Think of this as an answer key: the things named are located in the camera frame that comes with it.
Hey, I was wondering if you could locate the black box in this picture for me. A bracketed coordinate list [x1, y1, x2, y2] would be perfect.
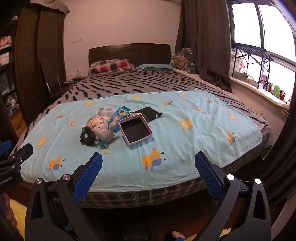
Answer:
[129, 106, 162, 123]

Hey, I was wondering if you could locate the plaid pillow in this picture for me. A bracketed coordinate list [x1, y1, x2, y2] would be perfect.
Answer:
[88, 59, 136, 76]

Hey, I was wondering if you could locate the white box on sill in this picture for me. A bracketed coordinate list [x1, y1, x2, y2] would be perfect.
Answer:
[234, 71, 255, 84]

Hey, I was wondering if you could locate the black metal rack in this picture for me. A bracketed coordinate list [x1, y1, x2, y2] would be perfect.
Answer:
[231, 43, 275, 90]

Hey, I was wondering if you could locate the light blue printed sheet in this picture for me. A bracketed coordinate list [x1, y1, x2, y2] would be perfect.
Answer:
[20, 90, 263, 193]

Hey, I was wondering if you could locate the brown patterned cushion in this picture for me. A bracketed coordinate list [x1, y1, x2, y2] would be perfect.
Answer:
[171, 47, 194, 69]

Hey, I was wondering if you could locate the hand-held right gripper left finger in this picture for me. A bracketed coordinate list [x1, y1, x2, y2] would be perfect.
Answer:
[24, 152, 103, 241]

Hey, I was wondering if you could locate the dark wooden headboard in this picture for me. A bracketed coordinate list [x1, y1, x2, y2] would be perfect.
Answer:
[88, 43, 171, 75]

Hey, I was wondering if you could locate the black scrunchie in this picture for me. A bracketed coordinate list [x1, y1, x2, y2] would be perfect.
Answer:
[80, 126, 97, 147]

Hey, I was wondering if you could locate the brown wardrobe curtain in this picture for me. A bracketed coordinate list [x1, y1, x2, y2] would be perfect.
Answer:
[14, 5, 68, 127]

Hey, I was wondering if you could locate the shelf with folded clothes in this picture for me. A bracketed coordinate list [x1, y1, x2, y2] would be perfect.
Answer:
[0, 35, 22, 113]

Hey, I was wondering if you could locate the grey black striped blanket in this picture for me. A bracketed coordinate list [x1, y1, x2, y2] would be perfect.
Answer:
[14, 70, 271, 151]

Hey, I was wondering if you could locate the pink open box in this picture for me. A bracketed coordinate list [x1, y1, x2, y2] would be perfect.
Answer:
[118, 113, 154, 146]

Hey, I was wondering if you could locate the brown window curtain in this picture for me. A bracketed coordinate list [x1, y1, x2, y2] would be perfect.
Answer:
[175, 0, 233, 93]

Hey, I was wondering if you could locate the pink monkey plush toy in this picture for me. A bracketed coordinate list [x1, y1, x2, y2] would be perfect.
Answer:
[259, 75, 269, 90]

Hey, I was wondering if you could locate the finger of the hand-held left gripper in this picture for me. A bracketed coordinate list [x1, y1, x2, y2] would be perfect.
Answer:
[0, 140, 12, 155]
[0, 143, 34, 178]

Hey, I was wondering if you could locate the blue snack packet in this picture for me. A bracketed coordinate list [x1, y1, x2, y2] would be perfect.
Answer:
[109, 105, 131, 125]

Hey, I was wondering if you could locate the dark side curtain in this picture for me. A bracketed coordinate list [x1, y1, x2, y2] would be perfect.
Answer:
[261, 109, 296, 210]

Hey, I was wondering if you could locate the person's left hand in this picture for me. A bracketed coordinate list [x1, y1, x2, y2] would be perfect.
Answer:
[0, 192, 18, 235]

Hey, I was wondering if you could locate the plush doll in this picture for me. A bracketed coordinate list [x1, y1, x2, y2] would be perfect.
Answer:
[86, 116, 119, 142]

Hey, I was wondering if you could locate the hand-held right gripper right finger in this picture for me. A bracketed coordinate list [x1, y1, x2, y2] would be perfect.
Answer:
[194, 151, 272, 241]

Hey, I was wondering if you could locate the plaid bed mattress cover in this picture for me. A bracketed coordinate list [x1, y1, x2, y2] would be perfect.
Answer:
[22, 126, 274, 209]

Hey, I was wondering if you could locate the teal pillow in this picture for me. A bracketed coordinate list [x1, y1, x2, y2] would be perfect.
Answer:
[136, 64, 174, 72]

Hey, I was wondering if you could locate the metal frame chair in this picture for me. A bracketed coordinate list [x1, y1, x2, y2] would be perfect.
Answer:
[40, 60, 70, 103]

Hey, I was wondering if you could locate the yellow rug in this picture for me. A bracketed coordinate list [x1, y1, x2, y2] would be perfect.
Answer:
[7, 199, 28, 241]

